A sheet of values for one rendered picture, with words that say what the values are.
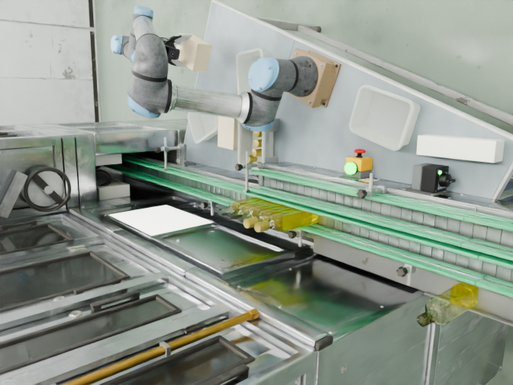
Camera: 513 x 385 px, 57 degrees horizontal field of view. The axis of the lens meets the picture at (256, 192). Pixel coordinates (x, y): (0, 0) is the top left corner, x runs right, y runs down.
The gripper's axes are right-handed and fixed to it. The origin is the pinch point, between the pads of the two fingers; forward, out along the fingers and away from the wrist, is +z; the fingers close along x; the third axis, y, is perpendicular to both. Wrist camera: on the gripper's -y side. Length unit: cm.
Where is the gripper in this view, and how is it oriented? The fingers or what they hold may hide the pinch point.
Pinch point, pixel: (189, 51)
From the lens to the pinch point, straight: 222.5
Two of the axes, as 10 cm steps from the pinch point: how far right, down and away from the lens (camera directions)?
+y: -6.1, -5.1, 6.1
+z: 7.5, -1.3, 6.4
